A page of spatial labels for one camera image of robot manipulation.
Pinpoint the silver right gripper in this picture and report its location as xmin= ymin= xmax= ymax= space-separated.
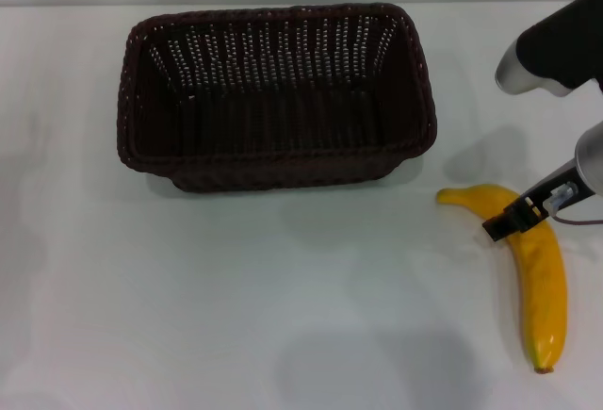
xmin=481 ymin=121 xmax=603 ymax=243

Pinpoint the yellow banana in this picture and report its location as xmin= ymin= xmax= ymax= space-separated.
xmin=434 ymin=183 xmax=568 ymax=374

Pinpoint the dark brown woven basket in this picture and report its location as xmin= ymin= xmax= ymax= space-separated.
xmin=116 ymin=2 xmax=438 ymax=194

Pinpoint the purple cable with connector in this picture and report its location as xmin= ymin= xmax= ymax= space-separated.
xmin=543 ymin=183 xmax=603 ymax=229

